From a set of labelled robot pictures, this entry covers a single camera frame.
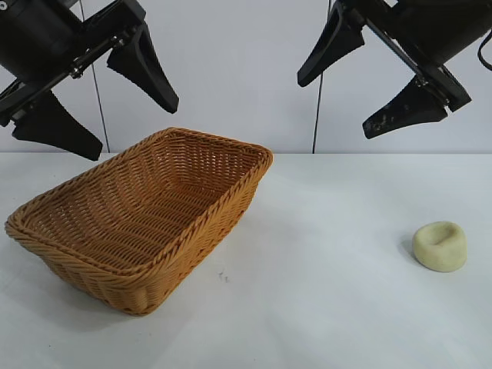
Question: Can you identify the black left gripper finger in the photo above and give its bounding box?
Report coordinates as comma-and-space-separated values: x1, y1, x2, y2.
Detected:
106, 22, 181, 115
11, 89, 104, 162

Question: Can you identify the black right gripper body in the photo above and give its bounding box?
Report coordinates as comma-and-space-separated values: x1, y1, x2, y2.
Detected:
337, 0, 492, 114

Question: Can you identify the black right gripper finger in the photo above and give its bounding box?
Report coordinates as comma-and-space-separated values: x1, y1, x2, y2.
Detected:
296, 2, 365, 88
362, 75, 450, 140

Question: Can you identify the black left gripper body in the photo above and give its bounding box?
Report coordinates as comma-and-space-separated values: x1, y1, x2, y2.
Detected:
0, 0, 148, 128

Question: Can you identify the brown woven wicker basket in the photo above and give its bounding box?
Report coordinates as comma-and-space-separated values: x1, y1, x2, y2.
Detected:
4, 126, 274, 317

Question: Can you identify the pale yellow egg yolk pastry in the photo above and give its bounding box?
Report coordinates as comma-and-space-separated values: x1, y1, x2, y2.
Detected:
412, 221, 465, 273

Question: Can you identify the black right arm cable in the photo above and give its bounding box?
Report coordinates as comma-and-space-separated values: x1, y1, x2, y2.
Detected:
477, 36, 492, 72

